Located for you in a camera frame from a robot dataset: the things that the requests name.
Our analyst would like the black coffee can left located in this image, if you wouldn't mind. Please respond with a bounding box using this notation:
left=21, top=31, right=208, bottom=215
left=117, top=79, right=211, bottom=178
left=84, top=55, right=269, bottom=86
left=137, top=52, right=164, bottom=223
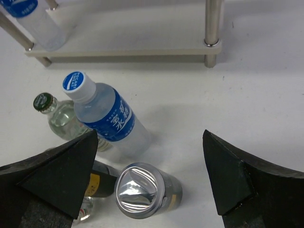
left=85, top=160, right=119, bottom=198

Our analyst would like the green cap glass bottle far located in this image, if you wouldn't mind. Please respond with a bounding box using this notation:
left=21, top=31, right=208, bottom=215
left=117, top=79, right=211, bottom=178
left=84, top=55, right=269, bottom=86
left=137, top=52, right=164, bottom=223
left=32, top=92, right=112, bottom=152

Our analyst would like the grey coffee can right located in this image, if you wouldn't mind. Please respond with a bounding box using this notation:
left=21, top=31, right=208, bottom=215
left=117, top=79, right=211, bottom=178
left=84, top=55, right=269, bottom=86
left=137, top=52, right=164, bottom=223
left=114, top=162, right=183, bottom=219

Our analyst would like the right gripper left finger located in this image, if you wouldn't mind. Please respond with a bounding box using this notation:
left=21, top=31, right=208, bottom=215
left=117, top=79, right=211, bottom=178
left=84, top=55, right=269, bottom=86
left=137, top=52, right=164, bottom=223
left=0, top=131, right=98, bottom=228

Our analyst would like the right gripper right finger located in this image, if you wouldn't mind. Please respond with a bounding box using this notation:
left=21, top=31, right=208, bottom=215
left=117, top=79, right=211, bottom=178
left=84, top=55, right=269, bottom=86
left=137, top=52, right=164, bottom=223
left=202, top=130, right=304, bottom=228

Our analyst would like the white two-tier shelf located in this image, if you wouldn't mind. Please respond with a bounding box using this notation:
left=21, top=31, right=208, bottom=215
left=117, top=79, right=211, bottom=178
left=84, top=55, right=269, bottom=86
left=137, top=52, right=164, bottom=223
left=0, top=0, right=224, bottom=68

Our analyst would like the green cap glass bottle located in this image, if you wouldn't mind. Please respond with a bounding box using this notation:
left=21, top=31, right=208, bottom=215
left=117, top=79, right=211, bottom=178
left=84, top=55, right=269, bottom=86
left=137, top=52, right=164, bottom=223
left=72, top=197, right=94, bottom=226
left=32, top=92, right=112, bottom=152

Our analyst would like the green cap glass bottle near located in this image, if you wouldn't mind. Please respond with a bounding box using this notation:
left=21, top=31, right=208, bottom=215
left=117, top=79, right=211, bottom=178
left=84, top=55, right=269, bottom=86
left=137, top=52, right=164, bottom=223
left=72, top=197, right=94, bottom=226

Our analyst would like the Pocari Sweat bottle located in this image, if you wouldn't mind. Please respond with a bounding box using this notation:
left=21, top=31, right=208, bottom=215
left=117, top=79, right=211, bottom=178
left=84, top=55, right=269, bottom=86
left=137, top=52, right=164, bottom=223
left=0, top=0, right=67, bottom=52
left=62, top=71, right=151, bottom=157

